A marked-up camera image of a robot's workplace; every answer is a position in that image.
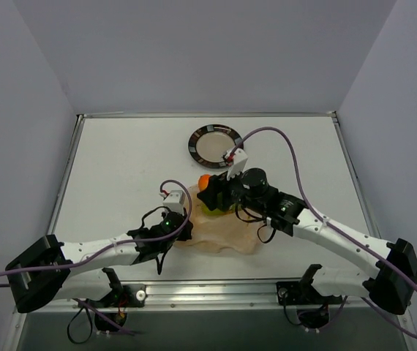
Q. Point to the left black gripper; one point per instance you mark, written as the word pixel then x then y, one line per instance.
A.
pixel 185 230

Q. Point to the green fake pear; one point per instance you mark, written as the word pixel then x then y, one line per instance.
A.
pixel 216 212

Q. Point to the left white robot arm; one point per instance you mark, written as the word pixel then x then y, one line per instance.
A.
pixel 50 269

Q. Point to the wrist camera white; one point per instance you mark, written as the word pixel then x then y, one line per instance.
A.
pixel 174 201
pixel 236 159

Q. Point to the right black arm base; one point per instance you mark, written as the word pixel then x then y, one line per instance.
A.
pixel 303 306

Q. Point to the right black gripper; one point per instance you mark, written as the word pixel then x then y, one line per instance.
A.
pixel 212 192

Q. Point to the translucent orange plastic bag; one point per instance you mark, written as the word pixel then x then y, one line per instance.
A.
pixel 214 233

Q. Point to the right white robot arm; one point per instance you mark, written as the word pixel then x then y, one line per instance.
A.
pixel 384 272

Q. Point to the aluminium front rail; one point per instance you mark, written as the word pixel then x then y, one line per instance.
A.
pixel 162 296

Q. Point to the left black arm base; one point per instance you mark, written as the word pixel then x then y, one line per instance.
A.
pixel 110 305

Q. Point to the brown rimmed ceramic plate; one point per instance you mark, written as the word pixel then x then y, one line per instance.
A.
pixel 208 145

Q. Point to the orange green fake mango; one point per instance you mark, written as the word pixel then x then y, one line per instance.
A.
pixel 203 182

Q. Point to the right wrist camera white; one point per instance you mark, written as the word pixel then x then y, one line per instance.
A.
pixel 236 159

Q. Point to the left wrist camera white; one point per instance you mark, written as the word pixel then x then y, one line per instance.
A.
pixel 174 201

